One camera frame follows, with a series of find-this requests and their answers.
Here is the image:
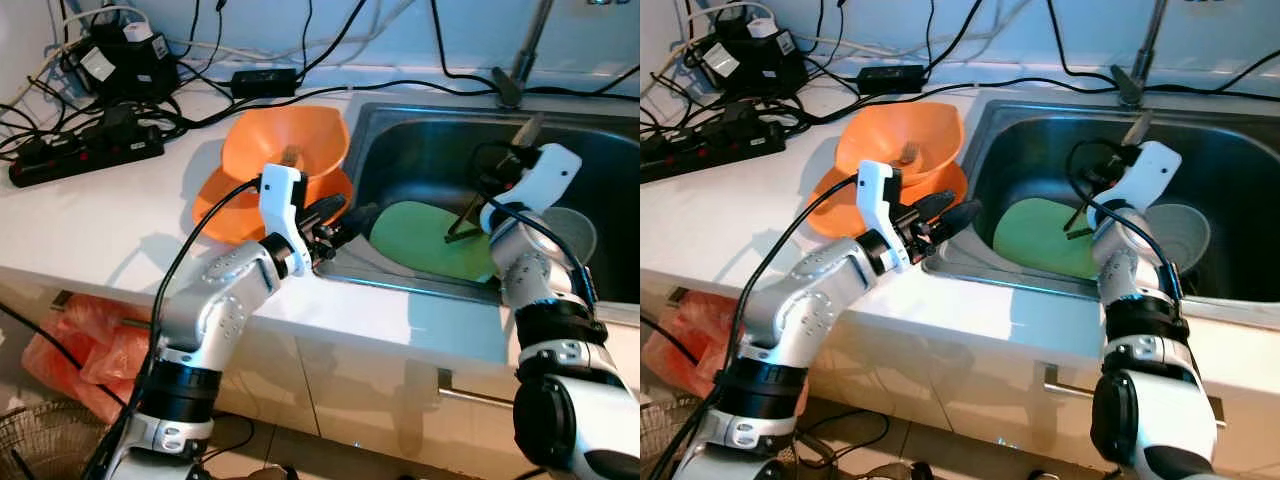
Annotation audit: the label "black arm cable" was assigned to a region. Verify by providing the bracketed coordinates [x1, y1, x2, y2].
[85, 178, 263, 480]
[467, 143, 601, 311]
[1063, 140, 1191, 306]
[655, 175, 863, 480]

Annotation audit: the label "black charger box white labels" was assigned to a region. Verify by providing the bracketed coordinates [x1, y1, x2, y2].
[700, 15, 811, 101]
[62, 18, 183, 106]

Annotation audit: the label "long metal drawer handle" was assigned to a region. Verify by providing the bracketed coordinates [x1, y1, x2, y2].
[1043, 363, 1226, 429]
[436, 367, 521, 411]

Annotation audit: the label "green plastic plate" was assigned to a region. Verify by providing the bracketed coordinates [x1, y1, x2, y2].
[370, 200, 501, 283]
[993, 197, 1106, 281]

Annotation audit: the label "white base cabinet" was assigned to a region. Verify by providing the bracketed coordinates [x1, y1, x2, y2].
[0, 275, 641, 480]
[640, 270, 1280, 480]

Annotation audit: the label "wire fan guard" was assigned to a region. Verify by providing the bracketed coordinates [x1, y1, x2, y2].
[0, 400, 111, 480]
[640, 393, 706, 476]

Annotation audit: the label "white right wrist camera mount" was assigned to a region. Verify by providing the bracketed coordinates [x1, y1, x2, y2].
[480, 143, 584, 234]
[1093, 140, 1184, 229]

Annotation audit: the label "orange plastic bag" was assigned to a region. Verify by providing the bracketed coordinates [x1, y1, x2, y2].
[642, 288, 813, 416]
[22, 292, 151, 423]

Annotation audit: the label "black power strip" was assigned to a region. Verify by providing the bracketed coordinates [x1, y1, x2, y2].
[640, 98, 787, 184]
[8, 103, 167, 189]

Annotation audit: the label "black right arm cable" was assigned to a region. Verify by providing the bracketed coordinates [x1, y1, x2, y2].
[467, 143, 601, 311]
[1063, 140, 1191, 306]

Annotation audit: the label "black power brick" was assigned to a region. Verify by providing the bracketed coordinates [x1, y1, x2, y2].
[232, 67, 299, 98]
[858, 65, 926, 96]

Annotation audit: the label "thick black power cable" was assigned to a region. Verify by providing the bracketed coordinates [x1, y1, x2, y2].
[783, 75, 1116, 131]
[160, 78, 499, 136]

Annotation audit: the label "metal kitchen faucet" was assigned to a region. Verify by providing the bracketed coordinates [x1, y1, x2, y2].
[492, 0, 557, 109]
[1110, 0, 1171, 108]

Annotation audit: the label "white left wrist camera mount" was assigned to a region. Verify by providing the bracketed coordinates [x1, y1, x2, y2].
[856, 160, 913, 273]
[258, 163, 311, 276]

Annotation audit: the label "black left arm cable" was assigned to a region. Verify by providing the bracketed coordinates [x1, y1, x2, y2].
[655, 175, 863, 480]
[85, 178, 263, 480]

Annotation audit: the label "grey bowl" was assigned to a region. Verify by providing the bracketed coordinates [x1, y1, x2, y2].
[1145, 203, 1213, 273]
[545, 205, 599, 266]

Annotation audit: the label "orange plastic plate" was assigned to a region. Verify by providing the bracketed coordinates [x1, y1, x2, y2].
[805, 165, 969, 239]
[190, 165, 353, 246]

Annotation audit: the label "stainless steel sink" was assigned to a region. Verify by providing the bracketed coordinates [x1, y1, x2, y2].
[925, 97, 1280, 306]
[318, 100, 641, 306]

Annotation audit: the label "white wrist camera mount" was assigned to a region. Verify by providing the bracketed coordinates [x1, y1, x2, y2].
[856, 160, 913, 273]
[1093, 140, 1184, 229]
[258, 163, 311, 276]
[480, 143, 584, 234]

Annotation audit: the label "orange plastic bowl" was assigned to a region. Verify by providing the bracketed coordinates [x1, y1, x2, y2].
[835, 100, 966, 186]
[220, 105, 351, 186]

